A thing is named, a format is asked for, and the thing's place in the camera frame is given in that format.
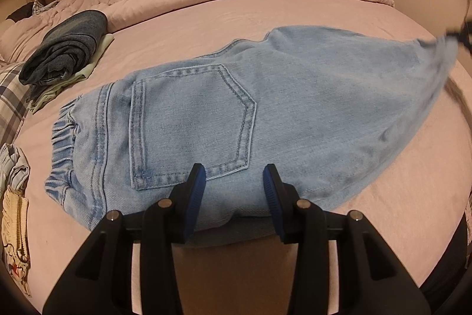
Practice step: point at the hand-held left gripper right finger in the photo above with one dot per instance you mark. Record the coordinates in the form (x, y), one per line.
(271, 189)

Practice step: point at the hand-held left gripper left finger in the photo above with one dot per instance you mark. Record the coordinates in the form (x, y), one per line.
(197, 189)

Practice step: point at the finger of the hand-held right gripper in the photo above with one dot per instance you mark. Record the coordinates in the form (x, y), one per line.
(462, 36)

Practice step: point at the light blue denim pants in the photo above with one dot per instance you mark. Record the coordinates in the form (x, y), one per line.
(295, 97)

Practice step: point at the folded light green cloth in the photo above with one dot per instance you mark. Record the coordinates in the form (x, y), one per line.
(99, 47)

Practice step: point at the cream printed cloth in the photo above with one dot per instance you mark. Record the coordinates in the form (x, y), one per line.
(14, 226)

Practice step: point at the folded dark blue jeans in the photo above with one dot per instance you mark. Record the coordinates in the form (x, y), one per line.
(62, 45)

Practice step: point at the plaid pillow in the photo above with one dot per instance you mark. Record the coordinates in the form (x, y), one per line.
(11, 97)

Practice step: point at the blue checked shirt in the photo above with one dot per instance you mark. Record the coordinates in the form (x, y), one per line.
(42, 7)

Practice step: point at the dark cloth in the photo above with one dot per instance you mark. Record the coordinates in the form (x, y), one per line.
(20, 11)

